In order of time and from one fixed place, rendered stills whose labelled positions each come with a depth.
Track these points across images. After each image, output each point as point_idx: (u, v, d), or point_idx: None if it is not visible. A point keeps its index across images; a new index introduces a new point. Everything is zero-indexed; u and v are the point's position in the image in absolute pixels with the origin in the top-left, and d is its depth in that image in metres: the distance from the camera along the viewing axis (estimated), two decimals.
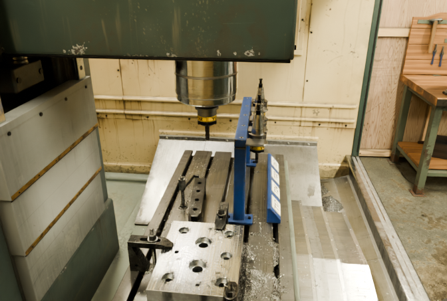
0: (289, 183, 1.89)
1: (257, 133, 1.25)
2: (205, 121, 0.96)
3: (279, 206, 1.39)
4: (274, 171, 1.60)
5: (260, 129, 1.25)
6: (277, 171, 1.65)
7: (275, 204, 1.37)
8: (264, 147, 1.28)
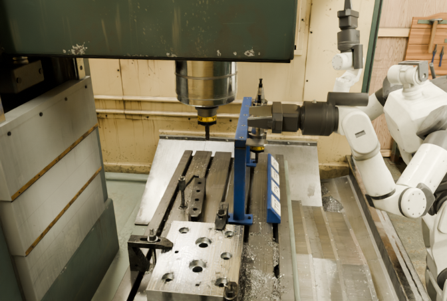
0: (289, 183, 1.89)
1: (257, 133, 1.25)
2: (205, 121, 0.96)
3: (279, 206, 1.39)
4: (274, 171, 1.60)
5: (260, 129, 1.25)
6: (277, 171, 1.65)
7: (275, 204, 1.37)
8: (264, 147, 1.28)
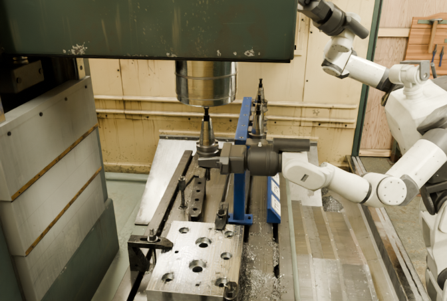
0: (289, 183, 1.89)
1: (257, 133, 1.25)
2: None
3: (279, 206, 1.39)
4: None
5: (260, 129, 1.25)
6: None
7: (275, 204, 1.37)
8: None
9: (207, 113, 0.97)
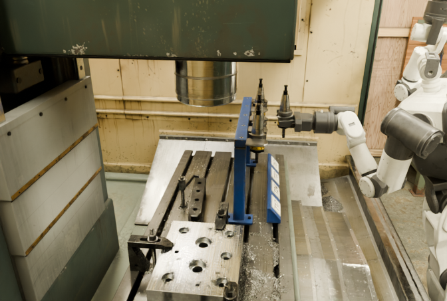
0: (289, 183, 1.89)
1: (257, 133, 1.25)
2: None
3: (279, 206, 1.39)
4: (274, 171, 1.60)
5: (260, 129, 1.25)
6: (277, 171, 1.65)
7: (275, 204, 1.37)
8: (264, 147, 1.28)
9: (287, 89, 1.42)
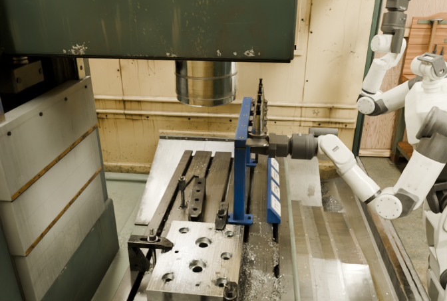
0: (289, 183, 1.89)
1: (257, 133, 1.25)
2: None
3: (279, 206, 1.39)
4: (274, 171, 1.60)
5: (260, 129, 1.25)
6: (277, 171, 1.65)
7: (275, 204, 1.37)
8: None
9: (261, 90, 1.43)
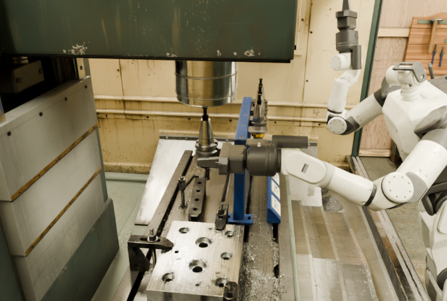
0: (289, 183, 1.89)
1: (204, 144, 0.99)
2: None
3: (279, 206, 1.39)
4: None
5: (208, 138, 0.98)
6: None
7: (275, 204, 1.37)
8: None
9: (261, 90, 1.43)
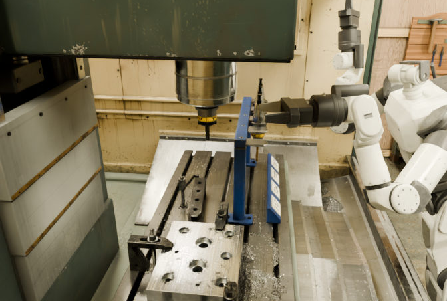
0: (289, 183, 1.89)
1: None
2: None
3: (279, 206, 1.39)
4: (274, 171, 1.60)
5: None
6: (277, 171, 1.65)
7: (275, 204, 1.37)
8: (216, 117, 0.98)
9: (261, 90, 1.43)
